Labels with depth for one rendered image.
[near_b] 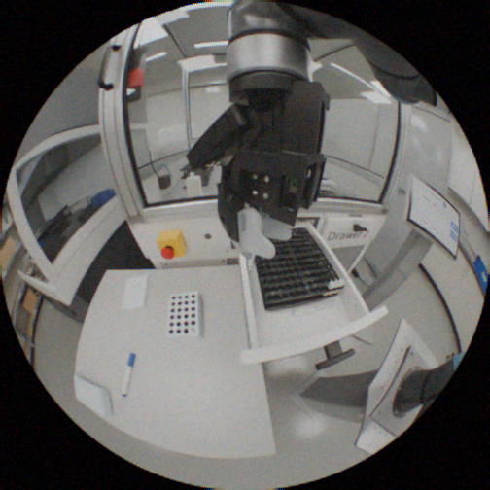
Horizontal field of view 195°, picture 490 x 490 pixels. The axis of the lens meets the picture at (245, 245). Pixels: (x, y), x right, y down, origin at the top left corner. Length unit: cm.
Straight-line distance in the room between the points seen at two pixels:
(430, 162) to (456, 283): 202
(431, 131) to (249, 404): 213
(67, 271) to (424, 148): 253
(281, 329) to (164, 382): 31
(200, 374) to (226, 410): 10
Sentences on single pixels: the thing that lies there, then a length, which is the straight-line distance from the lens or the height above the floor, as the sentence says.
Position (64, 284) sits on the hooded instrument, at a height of 87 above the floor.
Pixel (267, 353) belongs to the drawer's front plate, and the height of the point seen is 93.
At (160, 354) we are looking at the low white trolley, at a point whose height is 76.
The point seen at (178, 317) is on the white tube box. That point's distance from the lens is 41.
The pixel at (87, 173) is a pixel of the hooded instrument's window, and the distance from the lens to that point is 88.
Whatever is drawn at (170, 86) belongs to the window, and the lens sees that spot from 42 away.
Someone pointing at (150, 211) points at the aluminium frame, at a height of 98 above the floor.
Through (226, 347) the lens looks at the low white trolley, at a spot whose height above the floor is 76.
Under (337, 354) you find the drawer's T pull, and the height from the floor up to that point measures 91.
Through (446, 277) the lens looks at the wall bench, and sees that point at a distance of 324.
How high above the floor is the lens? 114
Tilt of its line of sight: 41 degrees down
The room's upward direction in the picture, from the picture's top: straight up
